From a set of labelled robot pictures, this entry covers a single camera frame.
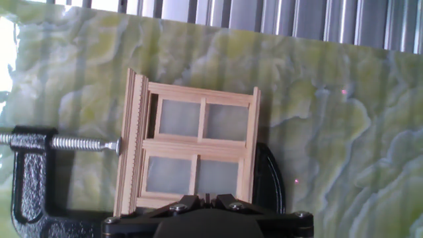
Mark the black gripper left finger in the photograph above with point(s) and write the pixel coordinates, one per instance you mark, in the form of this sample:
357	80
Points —
178	207

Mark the green marble pattern mat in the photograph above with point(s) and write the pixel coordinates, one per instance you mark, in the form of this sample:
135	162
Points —
330	148

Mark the miniature wooden sliding window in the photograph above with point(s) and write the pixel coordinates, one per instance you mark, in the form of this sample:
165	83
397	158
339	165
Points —
195	145

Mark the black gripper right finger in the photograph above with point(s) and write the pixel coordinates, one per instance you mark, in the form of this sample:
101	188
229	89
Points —
236	206

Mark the black C-clamp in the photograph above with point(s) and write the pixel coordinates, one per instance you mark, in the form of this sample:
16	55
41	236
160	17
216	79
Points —
31	178

